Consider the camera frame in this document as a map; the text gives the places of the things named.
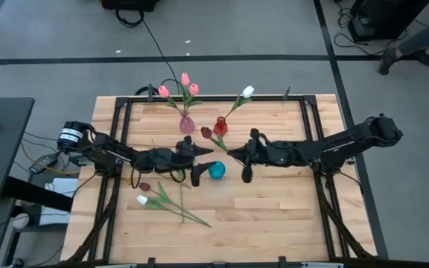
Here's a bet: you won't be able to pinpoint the black aluminium table frame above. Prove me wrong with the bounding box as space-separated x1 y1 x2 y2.
63 84 379 268

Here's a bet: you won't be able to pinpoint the black desk support bar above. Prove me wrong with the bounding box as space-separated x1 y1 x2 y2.
2 176 74 213

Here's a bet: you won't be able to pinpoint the black power adapter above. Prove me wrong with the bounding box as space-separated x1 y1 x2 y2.
28 153 60 175

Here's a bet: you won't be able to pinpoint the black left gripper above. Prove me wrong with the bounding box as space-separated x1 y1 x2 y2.
141 135 217 188

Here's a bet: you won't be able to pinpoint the teal glass vase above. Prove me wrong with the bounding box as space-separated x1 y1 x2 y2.
208 160 226 181

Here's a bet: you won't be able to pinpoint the person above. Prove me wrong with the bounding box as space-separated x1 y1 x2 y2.
378 16 429 77

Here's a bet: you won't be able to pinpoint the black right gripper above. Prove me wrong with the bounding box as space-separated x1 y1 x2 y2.
226 128 302 185

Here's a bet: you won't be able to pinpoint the white box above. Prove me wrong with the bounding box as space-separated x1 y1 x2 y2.
39 177 80 227

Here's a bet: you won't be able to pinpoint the tangled black cables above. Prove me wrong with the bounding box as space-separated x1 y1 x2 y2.
333 0 410 57

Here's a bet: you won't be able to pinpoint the white artificial tulip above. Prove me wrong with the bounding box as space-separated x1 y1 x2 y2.
136 194 212 228
221 85 255 122

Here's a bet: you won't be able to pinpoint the pink glass vase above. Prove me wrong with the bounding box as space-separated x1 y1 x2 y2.
179 114 196 135

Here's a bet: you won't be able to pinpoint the black desk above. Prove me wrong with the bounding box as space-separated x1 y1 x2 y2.
0 97 36 204

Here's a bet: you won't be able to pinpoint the black equipment box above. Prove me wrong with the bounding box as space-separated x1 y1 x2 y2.
100 0 162 12

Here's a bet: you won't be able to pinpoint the red glass vase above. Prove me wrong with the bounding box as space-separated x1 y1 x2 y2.
213 115 229 137

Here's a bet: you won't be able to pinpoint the long black floor cable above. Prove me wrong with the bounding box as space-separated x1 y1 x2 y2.
115 7 185 96

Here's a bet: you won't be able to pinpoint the black computer case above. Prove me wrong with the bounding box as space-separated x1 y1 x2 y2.
347 0 429 43

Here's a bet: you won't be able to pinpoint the white round object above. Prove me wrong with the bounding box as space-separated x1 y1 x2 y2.
10 212 31 230

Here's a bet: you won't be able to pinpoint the pink artificial tulip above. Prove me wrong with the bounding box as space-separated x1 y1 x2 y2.
184 83 203 120
180 71 192 120
157 84 188 120

